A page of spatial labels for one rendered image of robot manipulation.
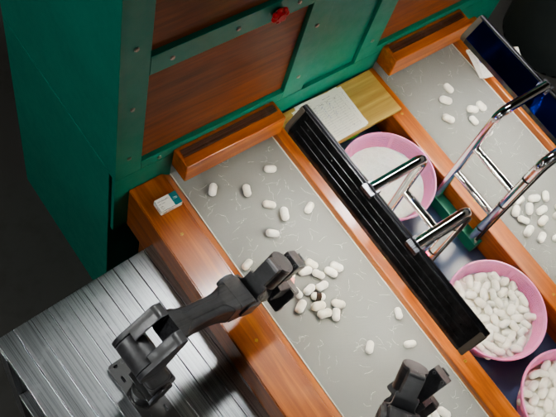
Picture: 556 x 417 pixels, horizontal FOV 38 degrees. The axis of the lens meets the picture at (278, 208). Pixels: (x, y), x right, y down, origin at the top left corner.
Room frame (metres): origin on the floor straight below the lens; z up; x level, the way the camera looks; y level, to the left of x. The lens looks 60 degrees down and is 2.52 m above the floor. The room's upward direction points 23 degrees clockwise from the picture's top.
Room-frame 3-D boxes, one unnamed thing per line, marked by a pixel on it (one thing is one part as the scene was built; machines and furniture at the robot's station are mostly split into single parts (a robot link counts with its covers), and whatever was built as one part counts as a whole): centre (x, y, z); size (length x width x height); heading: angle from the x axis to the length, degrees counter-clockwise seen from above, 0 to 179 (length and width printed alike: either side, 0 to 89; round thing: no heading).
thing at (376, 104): (1.35, -0.05, 0.77); 0.33 x 0.15 x 0.01; 146
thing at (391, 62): (1.66, -0.20, 0.83); 0.30 x 0.06 x 0.07; 146
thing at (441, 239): (0.96, -0.27, 0.90); 0.20 x 0.19 x 0.45; 56
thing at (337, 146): (0.90, -0.22, 1.08); 0.62 x 0.08 x 0.07; 56
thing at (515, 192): (1.30, -0.49, 0.90); 0.20 x 0.19 x 0.45; 56
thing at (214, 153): (1.09, 0.18, 0.83); 0.30 x 0.06 x 0.07; 146
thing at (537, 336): (0.98, -0.60, 0.72); 0.27 x 0.27 x 0.10
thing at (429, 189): (1.23, -0.23, 0.72); 0.27 x 0.27 x 0.10
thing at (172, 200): (0.89, 0.25, 0.77); 0.06 x 0.04 x 0.02; 146
